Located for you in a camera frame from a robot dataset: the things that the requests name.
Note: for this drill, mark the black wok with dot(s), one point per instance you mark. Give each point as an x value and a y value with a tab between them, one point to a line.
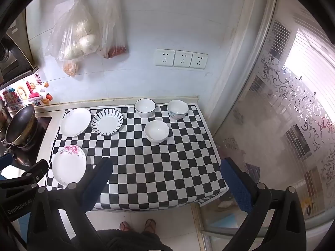
21	125

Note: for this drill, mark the white bowl with floral print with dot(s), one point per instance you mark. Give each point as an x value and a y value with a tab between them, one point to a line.
178	108

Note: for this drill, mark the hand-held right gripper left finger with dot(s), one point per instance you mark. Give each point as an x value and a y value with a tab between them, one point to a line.
98	179

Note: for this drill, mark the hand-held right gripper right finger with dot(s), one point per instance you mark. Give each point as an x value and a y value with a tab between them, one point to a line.
235	185

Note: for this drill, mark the plain white oval plate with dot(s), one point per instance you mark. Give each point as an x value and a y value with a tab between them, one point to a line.
76	122

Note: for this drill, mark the clear plastic bag, red contents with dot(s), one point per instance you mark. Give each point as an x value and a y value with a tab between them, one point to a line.
113	31

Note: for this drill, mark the colourful wall stickers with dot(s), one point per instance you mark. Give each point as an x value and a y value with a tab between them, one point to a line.
26	91

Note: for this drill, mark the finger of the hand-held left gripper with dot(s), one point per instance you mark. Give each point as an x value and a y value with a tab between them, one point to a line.
38	171
5	160

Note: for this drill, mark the white bowl with dark rim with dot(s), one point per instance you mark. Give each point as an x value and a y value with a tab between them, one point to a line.
145	107

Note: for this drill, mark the white plate with pink flowers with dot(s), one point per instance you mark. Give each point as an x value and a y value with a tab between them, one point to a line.
68	166

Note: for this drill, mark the glass sliding door, floral decal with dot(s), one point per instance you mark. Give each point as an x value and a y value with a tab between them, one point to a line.
288	109

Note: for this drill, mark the person's left foot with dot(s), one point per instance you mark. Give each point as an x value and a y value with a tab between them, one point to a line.
124	226

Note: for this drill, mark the white plate with dark stripes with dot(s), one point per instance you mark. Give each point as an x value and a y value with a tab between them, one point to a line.
107	123

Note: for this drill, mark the plain white bowl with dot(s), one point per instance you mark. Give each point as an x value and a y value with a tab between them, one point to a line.
156	131

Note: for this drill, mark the white wall socket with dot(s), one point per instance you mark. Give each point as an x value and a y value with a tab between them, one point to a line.
183	58
199	60
165	57

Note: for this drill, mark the black range hood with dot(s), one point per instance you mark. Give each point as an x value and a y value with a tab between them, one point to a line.
13	57

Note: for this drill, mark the metal pot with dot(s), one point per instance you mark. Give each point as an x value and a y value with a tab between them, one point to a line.
4	115

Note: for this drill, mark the black and white checkered mat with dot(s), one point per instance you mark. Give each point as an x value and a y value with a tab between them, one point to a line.
157	167

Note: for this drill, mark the black gas stove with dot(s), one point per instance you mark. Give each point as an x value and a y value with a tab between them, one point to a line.
40	136

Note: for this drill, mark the person's dark fuzzy clothing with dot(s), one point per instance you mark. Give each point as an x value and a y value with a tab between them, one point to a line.
125	241

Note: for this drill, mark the clear plastic bag with buns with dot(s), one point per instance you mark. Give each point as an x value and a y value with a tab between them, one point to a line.
78	41

